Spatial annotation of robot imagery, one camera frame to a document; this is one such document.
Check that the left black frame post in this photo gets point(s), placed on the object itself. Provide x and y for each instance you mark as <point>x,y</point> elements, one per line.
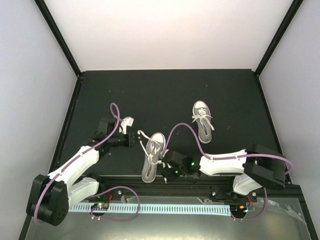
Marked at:
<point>49,19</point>

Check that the right small circuit board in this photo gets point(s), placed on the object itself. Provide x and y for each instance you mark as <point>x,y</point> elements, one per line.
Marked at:
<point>242,208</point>

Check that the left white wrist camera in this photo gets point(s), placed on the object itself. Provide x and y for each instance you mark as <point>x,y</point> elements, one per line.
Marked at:
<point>126,122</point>

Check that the small circuit board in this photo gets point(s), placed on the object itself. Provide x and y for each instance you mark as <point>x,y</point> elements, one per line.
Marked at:
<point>101,206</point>
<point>242,208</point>

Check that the black frame post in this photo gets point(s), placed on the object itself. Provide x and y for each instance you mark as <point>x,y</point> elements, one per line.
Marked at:
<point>49,19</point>
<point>281,30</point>

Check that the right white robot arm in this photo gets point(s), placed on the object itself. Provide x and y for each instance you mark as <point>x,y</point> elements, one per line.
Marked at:
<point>249,170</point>

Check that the left small circuit board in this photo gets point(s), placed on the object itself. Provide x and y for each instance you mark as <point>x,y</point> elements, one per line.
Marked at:
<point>101,206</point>

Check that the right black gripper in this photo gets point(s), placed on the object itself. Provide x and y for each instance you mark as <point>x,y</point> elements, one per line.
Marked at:
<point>170,176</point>

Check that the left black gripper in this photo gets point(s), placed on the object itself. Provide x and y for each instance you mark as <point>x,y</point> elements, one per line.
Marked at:
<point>130,142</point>

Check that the white slotted cable duct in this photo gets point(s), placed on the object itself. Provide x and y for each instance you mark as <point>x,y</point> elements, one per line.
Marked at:
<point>131,208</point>

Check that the right black frame post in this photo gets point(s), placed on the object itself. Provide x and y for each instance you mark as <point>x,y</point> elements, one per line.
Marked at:
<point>281,30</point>

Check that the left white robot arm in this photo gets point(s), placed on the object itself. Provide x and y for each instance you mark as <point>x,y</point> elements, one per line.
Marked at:
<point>52,195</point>

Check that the grey sneaker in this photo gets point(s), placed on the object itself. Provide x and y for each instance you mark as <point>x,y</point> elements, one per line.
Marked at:
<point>201,115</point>
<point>154,148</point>

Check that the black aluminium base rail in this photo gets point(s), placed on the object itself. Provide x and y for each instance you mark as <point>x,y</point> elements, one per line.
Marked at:
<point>204,187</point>

